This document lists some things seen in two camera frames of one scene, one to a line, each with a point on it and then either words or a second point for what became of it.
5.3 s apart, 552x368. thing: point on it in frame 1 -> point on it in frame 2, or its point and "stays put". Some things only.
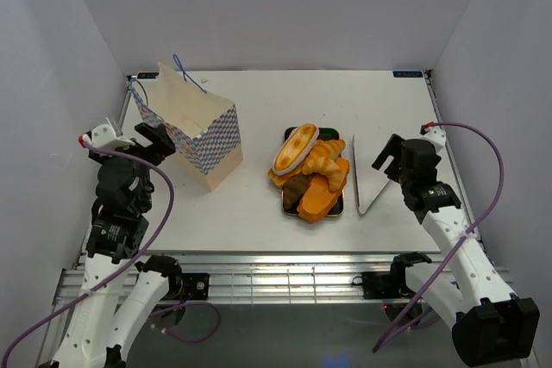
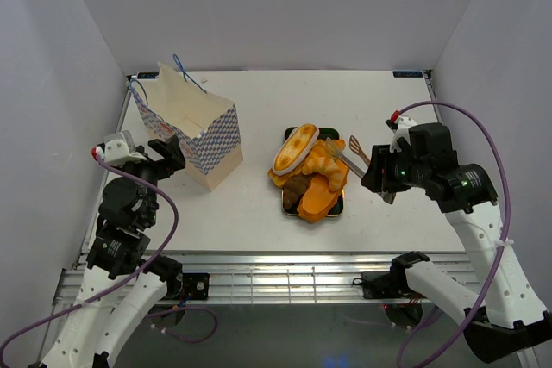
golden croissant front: x=324 y=166 stays put
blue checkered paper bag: x=205 y=126 stays put
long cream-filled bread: x=294 y=146 stays put
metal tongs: x=360 y=210 -> x=356 y=147
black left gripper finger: x=160 y=149 -> x=173 y=163
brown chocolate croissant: x=291 y=193 stays put
